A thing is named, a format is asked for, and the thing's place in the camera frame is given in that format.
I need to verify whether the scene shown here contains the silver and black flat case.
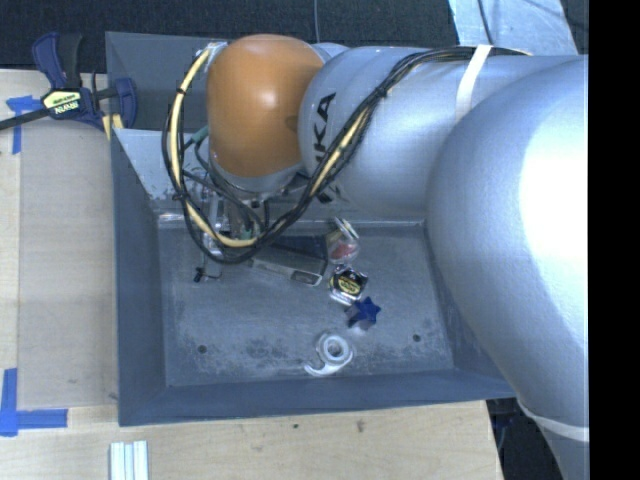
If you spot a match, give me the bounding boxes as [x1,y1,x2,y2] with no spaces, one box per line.
[248,234,329,288]

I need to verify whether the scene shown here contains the grey metal bin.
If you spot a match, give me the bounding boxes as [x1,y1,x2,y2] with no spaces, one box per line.
[104,31,517,427]

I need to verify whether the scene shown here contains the yellow and black tape measure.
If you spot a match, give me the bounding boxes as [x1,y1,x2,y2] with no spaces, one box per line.
[327,263,370,308]

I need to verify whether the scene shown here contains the pale wood board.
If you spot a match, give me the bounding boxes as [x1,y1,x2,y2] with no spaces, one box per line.
[17,70,121,412]

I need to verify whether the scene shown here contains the dark blue star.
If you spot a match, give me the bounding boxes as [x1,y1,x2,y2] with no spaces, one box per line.
[345,295,383,330]

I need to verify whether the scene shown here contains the white plastic ring with hook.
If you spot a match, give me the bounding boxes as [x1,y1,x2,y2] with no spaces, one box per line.
[303,331,355,379]

